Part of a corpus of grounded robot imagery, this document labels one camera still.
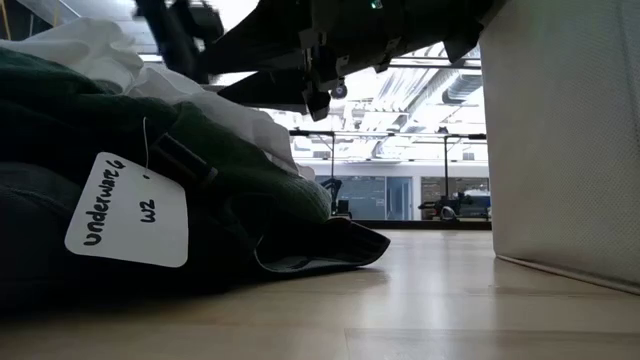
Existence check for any dark grey garment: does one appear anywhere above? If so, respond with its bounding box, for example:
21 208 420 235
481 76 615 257
0 162 392 311

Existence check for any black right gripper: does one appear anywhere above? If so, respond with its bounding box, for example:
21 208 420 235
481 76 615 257
199 0 401 123

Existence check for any black fabric strap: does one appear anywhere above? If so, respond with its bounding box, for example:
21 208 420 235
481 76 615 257
149 132 220 190

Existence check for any background black table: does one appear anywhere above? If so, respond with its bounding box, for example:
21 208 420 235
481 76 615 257
353 218 494 232

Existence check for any light fabric storage bin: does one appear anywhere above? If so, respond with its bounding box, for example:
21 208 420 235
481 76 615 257
478 0 640 296

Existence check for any white handwritten paper tag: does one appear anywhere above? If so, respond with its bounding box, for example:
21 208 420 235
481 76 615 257
63 151 190 269

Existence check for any black frame stand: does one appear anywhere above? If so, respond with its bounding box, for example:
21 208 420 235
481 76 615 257
288 129 337 216
442 132 488 201

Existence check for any wrist camera with round lens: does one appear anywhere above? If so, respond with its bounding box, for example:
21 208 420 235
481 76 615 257
329 75 350 101

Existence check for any dark green garment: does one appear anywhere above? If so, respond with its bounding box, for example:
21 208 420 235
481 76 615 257
0 47 334 261

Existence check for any thin white tag string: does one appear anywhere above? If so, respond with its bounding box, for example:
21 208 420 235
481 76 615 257
141 116 151 179

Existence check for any white garment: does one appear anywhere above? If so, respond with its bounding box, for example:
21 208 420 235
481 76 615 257
0 17 316 181

